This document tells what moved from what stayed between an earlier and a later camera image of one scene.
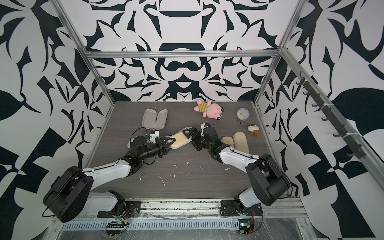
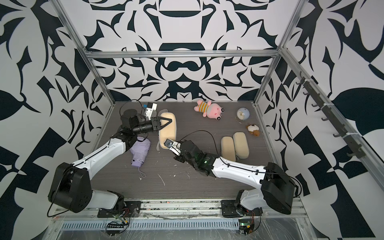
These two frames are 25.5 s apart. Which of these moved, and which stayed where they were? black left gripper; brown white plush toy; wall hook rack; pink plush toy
Moved: black left gripper
Stayed: pink plush toy; wall hook rack; brown white plush toy
